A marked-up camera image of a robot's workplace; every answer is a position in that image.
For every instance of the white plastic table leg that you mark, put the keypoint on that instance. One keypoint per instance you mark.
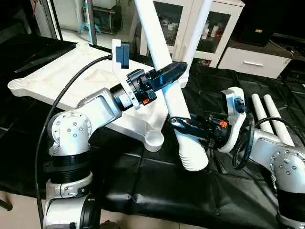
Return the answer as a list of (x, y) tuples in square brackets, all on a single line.
[(276, 117), (261, 112), (157, 38), (198, 28)]

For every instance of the white plastic table top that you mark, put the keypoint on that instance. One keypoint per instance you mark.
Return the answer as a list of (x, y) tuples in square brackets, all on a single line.
[(57, 76)]

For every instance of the white glass door cabinet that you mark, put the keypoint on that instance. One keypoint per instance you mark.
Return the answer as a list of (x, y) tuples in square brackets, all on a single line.
[(219, 28)]

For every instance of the clear plastic storage box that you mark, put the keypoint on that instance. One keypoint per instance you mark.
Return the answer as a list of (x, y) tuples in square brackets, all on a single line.
[(107, 19)]

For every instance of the white drawer unit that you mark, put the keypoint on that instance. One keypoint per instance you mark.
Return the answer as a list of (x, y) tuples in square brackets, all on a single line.
[(255, 62)]

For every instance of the black mat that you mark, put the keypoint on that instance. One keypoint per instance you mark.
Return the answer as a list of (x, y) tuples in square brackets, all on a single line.
[(143, 191)]

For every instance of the grey metal pole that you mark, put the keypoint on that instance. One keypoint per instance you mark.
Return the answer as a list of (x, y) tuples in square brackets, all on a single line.
[(90, 21)]

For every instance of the black speaker box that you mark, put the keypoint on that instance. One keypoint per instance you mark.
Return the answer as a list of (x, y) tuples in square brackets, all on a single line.
[(259, 33)]

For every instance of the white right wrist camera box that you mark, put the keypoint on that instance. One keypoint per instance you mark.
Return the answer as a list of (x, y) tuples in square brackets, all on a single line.
[(234, 119)]

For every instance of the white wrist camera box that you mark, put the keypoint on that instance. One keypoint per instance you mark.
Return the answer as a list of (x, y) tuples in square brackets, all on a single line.
[(121, 55), (234, 119)]

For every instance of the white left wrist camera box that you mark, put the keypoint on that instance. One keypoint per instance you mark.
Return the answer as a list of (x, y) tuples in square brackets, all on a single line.
[(121, 55)]

